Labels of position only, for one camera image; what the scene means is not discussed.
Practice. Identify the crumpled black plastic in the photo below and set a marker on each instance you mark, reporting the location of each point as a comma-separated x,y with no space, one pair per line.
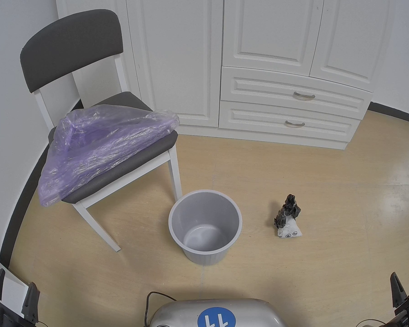
288,209

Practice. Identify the white wardrobe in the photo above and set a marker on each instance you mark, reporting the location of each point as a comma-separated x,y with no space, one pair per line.
266,19

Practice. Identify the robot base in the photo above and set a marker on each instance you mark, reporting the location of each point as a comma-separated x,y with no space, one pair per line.
177,315

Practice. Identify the white printed wrapper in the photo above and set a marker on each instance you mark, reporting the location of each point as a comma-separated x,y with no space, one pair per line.
291,231

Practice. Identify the white chair grey cushions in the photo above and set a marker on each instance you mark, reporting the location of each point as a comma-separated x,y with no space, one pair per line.
71,43

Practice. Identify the white trash bin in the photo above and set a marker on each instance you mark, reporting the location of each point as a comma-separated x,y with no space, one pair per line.
204,250

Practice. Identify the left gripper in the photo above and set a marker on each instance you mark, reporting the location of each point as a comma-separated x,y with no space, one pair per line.
3,315

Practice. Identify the purple plastic bag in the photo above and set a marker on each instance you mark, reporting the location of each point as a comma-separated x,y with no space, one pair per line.
99,148

